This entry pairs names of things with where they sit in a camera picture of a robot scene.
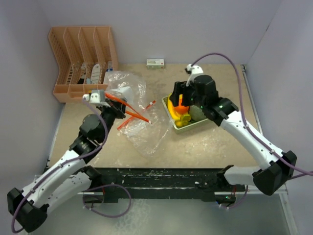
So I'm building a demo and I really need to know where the white ribbed item in organizer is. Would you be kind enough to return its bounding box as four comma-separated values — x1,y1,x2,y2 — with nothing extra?
86,64,101,84

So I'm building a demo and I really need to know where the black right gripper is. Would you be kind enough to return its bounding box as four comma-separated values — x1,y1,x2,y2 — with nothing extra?
170,81,206,110

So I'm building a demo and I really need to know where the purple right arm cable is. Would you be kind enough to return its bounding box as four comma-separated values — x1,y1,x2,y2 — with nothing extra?
192,52,313,178

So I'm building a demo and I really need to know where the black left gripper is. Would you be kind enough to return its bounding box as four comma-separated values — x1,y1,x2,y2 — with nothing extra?
98,98,127,142

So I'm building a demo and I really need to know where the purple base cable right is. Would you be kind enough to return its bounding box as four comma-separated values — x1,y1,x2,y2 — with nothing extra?
216,185,249,210

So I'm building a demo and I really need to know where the black front mounting rail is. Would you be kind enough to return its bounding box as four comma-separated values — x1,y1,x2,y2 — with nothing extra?
81,166,245,203

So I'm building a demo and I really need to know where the peach plastic desk organizer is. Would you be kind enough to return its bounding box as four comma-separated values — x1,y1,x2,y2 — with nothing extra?
48,26,119,103

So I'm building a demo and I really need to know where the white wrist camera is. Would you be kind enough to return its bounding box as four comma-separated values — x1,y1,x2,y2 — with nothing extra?
83,90,106,106
185,64,203,86

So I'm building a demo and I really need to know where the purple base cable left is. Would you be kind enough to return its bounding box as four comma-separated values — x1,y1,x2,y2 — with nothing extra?
82,184,132,218

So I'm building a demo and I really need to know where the white blue bottle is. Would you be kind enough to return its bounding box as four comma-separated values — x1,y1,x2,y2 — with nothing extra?
102,61,113,84

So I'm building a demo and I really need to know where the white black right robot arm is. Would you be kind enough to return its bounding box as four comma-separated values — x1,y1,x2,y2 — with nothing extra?
169,75,297,196

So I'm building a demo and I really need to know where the aluminium frame rail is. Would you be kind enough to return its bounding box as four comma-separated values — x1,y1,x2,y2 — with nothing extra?
240,65,298,235

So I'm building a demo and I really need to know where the pale green perforated basket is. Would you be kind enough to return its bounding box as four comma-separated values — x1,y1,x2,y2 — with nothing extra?
162,96,211,134

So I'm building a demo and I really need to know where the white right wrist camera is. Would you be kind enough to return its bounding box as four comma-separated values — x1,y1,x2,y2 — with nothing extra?
185,64,203,86

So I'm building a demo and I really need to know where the clear zip bag orange zipper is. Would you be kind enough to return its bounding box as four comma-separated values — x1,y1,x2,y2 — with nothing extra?
106,71,171,157

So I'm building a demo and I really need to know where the green netted melon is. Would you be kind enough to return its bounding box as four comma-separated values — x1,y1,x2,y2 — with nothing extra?
188,105,206,122

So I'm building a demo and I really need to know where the orange fruit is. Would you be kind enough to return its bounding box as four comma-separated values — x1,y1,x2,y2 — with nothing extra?
175,94,189,115

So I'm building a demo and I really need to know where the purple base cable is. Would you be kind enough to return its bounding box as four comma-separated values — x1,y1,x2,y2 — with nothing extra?
216,185,249,210
82,184,132,218

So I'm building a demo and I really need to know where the yellow banana bunch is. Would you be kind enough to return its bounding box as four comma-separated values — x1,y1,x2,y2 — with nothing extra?
167,98,191,128

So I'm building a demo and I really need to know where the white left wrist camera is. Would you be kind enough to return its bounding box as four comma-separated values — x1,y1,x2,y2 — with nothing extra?
83,90,106,106

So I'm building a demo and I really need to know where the small white green box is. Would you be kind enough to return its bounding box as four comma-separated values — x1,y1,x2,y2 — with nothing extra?
146,59,165,69

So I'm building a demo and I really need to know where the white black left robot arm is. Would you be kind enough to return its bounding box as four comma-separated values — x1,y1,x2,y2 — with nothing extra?
7,99,126,234

